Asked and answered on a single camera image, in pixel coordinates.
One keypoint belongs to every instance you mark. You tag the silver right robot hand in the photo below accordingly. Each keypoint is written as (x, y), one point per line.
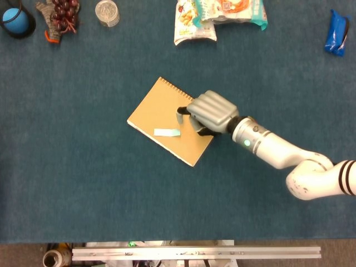
(212, 111)

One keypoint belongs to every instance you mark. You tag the light green eraser strip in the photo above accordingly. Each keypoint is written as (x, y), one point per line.
(167, 132)

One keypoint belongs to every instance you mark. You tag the spiral bound notebook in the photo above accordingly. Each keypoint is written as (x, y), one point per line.
(155, 111)

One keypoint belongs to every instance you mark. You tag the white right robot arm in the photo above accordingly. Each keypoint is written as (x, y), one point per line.
(278, 151)

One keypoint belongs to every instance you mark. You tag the white snack bag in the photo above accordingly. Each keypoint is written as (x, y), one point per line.
(189, 34)

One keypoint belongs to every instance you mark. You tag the teal snack bag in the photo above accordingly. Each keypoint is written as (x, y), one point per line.
(236, 14)

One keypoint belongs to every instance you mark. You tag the blue felt table cover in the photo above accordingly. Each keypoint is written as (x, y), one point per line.
(83, 167)

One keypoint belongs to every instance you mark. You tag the blue wrapped packet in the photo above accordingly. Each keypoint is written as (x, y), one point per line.
(335, 34)

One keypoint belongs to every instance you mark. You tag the clear round plastic container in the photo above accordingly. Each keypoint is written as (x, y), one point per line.
(107, 12)

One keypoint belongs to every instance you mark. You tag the dark red grape bunch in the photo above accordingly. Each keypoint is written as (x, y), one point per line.
(64, 14)

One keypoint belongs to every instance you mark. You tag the brown tape roll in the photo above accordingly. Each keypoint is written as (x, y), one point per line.
(54, 257)

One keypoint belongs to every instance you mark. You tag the blue ball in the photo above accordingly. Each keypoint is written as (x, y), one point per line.
(15, 20)

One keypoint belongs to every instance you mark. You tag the aluminium profile rail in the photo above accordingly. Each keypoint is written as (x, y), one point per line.
(194, 253)

